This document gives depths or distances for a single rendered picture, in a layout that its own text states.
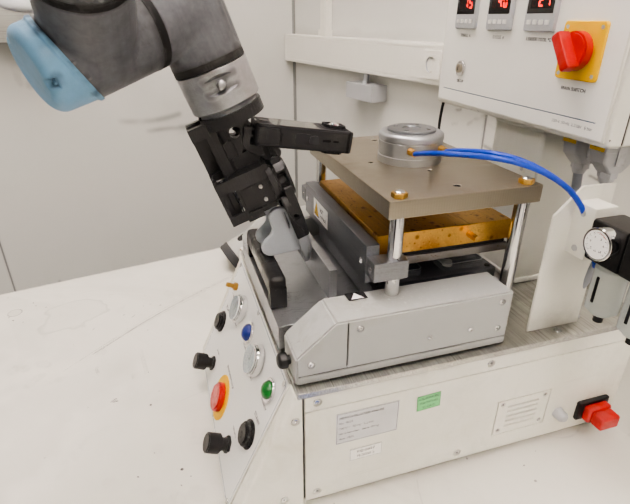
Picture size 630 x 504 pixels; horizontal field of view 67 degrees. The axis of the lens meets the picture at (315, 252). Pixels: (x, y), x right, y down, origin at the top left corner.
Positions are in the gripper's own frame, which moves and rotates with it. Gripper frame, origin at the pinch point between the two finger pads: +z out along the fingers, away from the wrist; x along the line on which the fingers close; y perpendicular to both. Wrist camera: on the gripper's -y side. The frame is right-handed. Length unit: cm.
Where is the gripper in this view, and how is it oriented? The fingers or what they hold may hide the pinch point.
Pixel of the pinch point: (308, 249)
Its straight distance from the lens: 61.2
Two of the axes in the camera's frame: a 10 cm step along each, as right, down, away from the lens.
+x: 2.9, 4.2, -8.6
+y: -9.0, 4.3, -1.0
